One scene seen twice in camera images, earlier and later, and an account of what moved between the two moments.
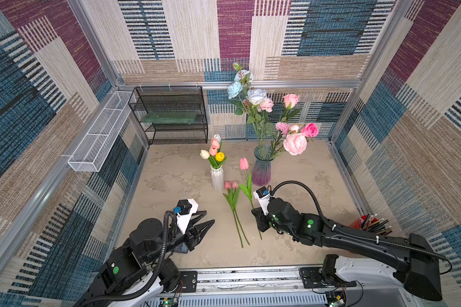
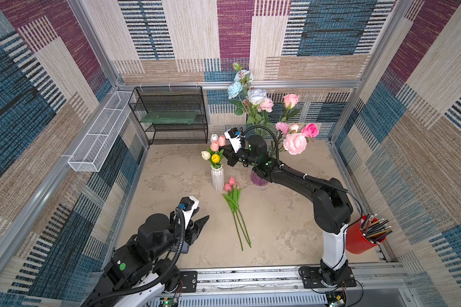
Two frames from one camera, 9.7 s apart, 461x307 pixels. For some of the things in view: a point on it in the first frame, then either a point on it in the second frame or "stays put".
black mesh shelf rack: (170, 114) stays put
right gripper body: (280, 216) -> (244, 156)
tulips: (228, 185) stays put
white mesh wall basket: (93, 149) stays put
